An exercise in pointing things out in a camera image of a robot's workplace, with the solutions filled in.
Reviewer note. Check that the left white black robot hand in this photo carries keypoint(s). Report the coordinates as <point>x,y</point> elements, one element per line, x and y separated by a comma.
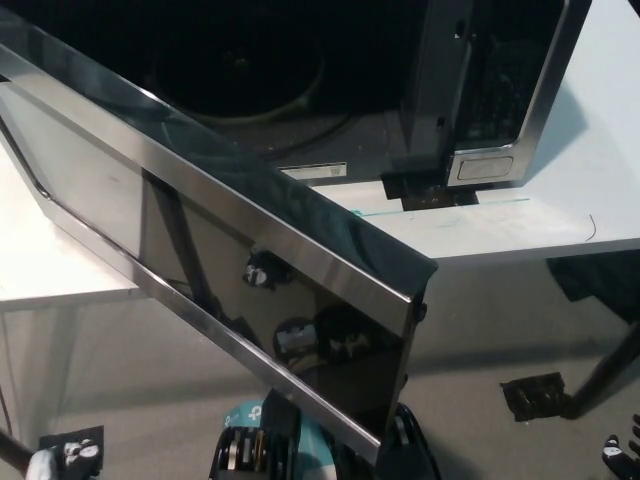
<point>80,452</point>

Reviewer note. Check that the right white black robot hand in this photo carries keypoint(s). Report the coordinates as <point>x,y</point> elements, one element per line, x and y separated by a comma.
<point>631,457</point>

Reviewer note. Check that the black glass microwave door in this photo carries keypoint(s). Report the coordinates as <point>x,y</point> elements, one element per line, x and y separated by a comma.
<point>200,225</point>

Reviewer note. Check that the silver door release button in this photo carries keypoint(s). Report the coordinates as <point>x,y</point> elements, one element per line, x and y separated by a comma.
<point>486,168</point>

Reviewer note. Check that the glass microwave turntable plate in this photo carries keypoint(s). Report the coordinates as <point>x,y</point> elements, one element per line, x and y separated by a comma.
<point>225,75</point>

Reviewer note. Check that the dark object under table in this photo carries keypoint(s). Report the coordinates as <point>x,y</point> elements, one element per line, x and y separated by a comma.
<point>595,280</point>

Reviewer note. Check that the teal tape line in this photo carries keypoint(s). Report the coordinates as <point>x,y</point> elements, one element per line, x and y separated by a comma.
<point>450,207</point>

